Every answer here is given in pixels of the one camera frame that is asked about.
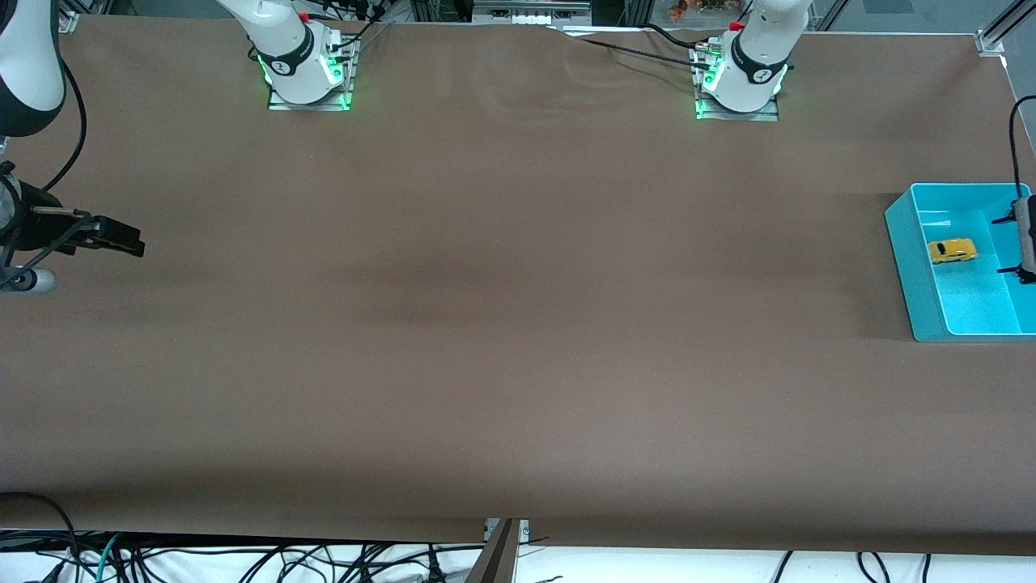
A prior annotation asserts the yellow beetle toy car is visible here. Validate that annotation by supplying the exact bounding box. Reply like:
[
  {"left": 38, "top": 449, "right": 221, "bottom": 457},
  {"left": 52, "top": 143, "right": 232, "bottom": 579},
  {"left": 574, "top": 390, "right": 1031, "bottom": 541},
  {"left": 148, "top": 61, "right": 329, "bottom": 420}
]
[{"left": 927, "top": 238, "right": 979, "bottom": 265}]

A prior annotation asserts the turquoise plastic bin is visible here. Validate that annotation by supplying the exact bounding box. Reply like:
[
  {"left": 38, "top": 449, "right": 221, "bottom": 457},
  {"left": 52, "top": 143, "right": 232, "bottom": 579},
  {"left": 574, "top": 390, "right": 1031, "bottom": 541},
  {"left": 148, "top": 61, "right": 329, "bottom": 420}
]
[{"left": 884, "top": 183, "right": 1036, "bottom": 343}]

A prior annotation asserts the orange plastic item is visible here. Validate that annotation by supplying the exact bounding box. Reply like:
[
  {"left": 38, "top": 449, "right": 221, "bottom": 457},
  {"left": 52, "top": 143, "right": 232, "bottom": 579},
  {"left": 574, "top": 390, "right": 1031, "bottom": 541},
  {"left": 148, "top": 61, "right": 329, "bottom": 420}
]
[{"left": 667, "top": 0, "right": 749, "bottom": 22}]

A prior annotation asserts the brown table cover sheet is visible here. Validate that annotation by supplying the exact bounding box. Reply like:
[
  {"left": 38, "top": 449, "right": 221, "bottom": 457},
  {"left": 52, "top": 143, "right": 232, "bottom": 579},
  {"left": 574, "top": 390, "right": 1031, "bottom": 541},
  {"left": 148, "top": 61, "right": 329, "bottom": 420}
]
[{"left": 0, "top": 15, "right": 1036, "bottom": 556}]

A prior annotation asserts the white power strip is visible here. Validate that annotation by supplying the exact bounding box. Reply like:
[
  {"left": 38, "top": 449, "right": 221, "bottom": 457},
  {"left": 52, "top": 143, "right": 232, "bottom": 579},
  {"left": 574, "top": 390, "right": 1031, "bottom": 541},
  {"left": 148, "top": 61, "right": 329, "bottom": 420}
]
[{"left": 473, "top": 0, "right": 593, "bottom": 27}]

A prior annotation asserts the aluminium table leg profile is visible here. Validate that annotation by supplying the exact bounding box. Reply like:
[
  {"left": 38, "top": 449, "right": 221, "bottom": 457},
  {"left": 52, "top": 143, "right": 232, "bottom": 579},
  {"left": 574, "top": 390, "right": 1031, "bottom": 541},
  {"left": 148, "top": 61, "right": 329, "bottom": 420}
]
[{"left": 465, "top": 518, "right": 531, "bottom": 583}]

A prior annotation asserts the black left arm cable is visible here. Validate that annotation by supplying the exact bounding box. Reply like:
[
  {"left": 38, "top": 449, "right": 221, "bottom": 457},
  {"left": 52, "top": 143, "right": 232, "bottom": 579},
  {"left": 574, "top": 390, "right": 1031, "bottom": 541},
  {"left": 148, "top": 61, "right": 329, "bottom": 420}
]
[{"left": 1007, "top": 95, "right": 1036, "bottom": 200}]

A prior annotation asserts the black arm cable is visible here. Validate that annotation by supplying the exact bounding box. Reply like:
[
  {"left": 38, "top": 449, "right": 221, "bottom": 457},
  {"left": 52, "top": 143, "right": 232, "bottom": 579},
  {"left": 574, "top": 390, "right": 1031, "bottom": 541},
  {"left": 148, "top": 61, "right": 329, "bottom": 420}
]
[
  {"left": 1007, "top": 95, "right": 1036, "bottom": 200},
  {"left": 42, "top": 61, "right": 88, "bottom": 194}
]

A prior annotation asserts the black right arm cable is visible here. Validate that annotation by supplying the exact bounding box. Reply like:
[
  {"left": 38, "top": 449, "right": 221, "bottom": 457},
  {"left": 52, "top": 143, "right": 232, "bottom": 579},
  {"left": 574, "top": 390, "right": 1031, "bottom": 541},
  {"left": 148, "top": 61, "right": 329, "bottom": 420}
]
[{"left": 42, "top": 61, "right": 88, "bottom": 194}]

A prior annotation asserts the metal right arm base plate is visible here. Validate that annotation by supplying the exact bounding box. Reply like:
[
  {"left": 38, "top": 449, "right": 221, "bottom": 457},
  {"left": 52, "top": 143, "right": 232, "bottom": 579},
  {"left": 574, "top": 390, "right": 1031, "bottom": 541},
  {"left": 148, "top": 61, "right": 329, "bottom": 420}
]
[{"left": 267, "top": 34, "right": 359, "bottom": 113}]

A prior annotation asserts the black looped floor cable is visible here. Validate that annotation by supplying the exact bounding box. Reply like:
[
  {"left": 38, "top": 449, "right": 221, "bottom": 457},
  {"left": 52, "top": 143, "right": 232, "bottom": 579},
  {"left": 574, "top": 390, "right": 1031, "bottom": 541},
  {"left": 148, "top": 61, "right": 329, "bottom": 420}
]
[{"left": 0, "top": 492, "right": 82, "bottom": 583}]

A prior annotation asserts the teal floor cable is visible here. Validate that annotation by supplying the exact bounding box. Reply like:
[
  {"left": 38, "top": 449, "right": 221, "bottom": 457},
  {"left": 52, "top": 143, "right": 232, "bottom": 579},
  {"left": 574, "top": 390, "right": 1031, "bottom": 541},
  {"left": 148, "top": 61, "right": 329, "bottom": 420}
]
[{"left": 94, "top": 533, "right": 124, "bottom": 583}]

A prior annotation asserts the black base cable bundle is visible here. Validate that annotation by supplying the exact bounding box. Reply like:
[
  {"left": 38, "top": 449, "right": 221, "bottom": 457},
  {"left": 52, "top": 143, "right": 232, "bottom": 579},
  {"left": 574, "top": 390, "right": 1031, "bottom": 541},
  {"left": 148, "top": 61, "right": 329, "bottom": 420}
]
[{"left": 312, "top": 0, "right": 391, "bottom": 57}]

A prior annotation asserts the black base power cable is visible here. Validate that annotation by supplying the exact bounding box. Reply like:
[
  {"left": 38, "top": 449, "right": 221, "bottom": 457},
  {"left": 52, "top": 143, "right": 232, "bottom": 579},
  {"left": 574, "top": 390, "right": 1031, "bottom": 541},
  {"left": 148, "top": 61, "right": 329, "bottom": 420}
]
[{"left": 550, "top": 23, "right": 717, "bottom": 74}]

